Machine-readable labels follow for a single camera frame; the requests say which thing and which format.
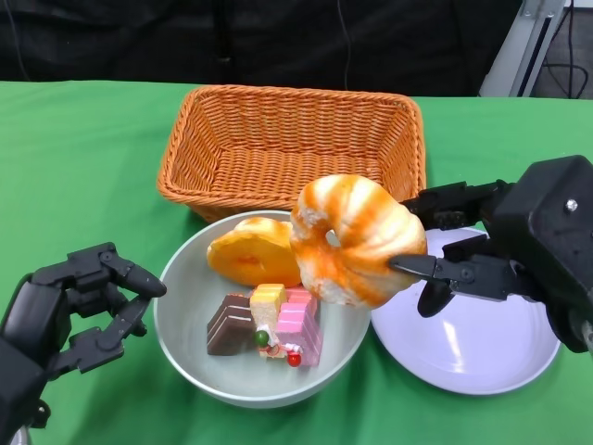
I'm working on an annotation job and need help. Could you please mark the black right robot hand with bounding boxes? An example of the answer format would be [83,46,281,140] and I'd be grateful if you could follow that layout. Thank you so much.
[387,179,548,319]

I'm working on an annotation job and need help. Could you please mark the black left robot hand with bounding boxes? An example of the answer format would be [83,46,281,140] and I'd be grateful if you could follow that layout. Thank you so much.
[0,241,168,386]

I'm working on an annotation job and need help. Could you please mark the orange white striped bread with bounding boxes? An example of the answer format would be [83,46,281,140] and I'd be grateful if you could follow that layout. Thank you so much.
[289,173,428,308]

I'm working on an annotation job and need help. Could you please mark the grey-green bowl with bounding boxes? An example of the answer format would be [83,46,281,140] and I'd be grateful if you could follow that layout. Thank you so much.
[152,210,372,409]

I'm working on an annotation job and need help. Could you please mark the golden orange ring bread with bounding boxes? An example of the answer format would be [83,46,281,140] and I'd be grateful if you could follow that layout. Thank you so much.
[207,216,302,287]

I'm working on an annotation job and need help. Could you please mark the lavender round plate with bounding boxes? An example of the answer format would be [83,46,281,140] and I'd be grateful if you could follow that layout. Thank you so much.
[370,225,562,395]

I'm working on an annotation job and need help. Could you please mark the pink cake slice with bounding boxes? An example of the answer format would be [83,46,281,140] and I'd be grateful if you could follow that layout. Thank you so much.
[276,299,323,368]

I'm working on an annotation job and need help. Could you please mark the chocolate cake slice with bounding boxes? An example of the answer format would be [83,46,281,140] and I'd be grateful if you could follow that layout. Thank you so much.
[206,292,255,357]

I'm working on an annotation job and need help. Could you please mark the yellow cake slice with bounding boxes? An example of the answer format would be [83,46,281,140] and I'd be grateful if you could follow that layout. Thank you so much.
[249,283,288,361]

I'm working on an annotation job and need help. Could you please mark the orange wicker basket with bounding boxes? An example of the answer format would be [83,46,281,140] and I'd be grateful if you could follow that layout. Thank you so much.
[156,84,428,224]

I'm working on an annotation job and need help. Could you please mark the green tablecloth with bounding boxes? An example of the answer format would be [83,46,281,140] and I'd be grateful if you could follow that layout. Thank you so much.
[0,79,593,445]

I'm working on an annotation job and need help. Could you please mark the black backdrop curtain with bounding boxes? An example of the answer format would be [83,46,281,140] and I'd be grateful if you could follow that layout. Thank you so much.
[0,0,529,98]

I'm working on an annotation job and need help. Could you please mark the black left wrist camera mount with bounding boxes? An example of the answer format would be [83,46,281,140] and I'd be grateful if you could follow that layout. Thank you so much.
[0,333,52,445]

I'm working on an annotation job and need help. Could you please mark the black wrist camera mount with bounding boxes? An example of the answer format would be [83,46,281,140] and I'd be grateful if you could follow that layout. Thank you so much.
[0,333,52,445]
[493,155,593,354]

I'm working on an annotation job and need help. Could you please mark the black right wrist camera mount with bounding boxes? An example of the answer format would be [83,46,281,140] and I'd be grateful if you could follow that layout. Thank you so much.
[493,155,593,354]

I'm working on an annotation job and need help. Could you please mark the grey aluminium frame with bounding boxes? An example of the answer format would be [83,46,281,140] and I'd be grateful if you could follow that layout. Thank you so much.
[481,0,575,98]

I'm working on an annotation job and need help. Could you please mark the black looped floor cables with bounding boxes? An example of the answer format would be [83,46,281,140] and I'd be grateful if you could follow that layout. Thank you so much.
[544,18,593,98]

